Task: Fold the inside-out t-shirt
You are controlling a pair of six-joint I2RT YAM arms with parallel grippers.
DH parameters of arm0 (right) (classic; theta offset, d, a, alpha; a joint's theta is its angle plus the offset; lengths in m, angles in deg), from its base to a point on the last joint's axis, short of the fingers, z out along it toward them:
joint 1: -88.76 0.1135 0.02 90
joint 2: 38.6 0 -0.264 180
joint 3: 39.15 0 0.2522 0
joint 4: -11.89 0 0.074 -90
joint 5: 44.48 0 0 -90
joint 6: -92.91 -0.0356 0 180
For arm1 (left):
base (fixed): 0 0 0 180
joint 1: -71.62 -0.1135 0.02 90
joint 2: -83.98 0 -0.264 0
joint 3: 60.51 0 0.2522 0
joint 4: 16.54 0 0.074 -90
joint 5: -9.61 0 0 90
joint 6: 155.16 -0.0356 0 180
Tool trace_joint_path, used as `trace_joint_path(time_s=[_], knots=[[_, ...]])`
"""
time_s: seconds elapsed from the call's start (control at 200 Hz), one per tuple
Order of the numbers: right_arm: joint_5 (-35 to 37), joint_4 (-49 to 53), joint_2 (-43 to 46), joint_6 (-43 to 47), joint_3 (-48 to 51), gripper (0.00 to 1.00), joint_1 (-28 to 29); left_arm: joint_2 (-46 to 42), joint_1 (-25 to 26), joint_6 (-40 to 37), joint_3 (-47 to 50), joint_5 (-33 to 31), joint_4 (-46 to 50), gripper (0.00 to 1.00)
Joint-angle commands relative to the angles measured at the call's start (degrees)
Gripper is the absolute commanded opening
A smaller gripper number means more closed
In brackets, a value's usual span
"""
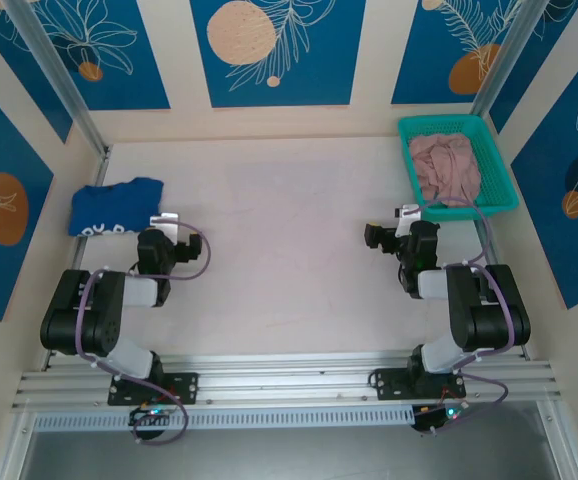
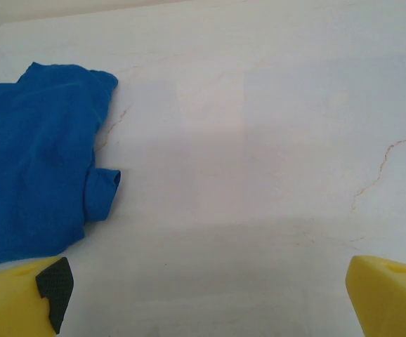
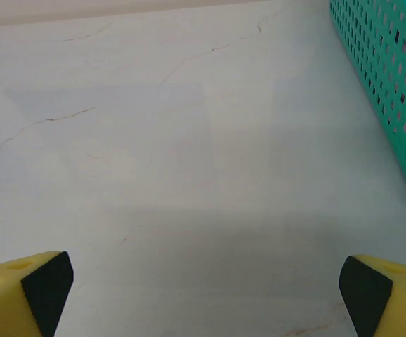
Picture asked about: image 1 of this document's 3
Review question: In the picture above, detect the pink t-shirt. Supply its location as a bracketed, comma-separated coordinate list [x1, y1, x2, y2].
[407, 132, 483, 202]

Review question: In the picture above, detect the folded blue t-shirt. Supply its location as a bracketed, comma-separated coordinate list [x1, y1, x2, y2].
[67, 176, 165, 238]

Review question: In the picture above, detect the teal plastic basket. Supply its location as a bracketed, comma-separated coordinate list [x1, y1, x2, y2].
[397, 114, 520, 222]

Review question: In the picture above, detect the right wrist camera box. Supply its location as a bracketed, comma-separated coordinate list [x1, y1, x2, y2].
[393, 203, 424, 237]

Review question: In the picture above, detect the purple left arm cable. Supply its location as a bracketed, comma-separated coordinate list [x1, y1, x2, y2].
[75, 212, 214, 446]

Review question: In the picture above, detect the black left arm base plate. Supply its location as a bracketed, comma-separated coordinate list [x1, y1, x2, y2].
[107, 372, 200, 406]

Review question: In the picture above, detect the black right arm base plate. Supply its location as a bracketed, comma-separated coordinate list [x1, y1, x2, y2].
[368, 367, 468, 401]

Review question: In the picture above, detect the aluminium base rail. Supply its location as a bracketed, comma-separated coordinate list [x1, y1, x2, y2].
[11, 352, 563, 414]

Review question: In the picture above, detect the aluminium corner post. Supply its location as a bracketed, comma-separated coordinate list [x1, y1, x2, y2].
[3, 0, 113, 161]
[470, 0, 555, 119]

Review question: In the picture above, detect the white slotted cable duct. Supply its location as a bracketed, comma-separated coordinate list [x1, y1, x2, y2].
[32, 405, 418, 432]

